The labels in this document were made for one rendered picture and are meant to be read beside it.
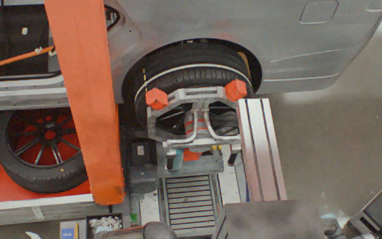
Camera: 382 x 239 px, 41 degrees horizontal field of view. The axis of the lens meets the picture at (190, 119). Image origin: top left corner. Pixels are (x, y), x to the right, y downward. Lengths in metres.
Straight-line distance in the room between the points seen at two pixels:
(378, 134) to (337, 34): 1.51
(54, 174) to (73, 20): 1.62
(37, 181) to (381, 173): 2.39
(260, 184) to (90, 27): 0.70
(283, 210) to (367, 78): 3.07
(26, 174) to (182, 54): 1.16
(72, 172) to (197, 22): 1.20
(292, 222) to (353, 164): 2.56
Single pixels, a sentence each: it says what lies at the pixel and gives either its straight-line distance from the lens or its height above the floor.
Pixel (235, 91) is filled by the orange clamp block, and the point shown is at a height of 1.15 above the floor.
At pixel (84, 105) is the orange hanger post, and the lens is 1.96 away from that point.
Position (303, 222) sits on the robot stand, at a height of 2.03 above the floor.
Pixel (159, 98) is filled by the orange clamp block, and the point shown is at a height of 1.11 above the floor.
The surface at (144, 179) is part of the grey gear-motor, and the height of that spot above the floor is 0.40.
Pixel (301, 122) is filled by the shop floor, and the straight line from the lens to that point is 3.92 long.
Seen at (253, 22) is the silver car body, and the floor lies 1.41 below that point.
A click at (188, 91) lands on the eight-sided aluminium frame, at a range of 2.56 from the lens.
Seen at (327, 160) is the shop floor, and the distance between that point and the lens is 3.83.
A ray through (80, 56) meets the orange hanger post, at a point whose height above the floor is 1.91.
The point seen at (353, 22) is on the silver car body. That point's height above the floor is 1.38.
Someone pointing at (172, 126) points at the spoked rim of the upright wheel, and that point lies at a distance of 3.00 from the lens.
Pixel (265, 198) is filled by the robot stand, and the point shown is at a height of 2.03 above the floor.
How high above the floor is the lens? 3.26
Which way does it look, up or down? 60 degrees down
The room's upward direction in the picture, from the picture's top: 8 degrees clockwise
